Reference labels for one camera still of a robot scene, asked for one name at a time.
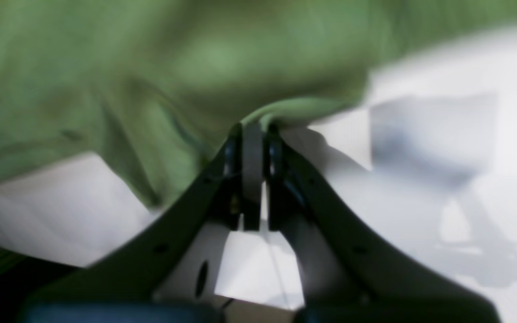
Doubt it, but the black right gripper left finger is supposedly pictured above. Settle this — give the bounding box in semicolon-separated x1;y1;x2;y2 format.
18;123;263;323

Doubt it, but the green t-shirt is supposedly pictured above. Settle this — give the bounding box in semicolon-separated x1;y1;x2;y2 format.
0;0;517;206

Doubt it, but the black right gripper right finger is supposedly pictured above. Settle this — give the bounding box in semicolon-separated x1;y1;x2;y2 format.
265;126;500;323

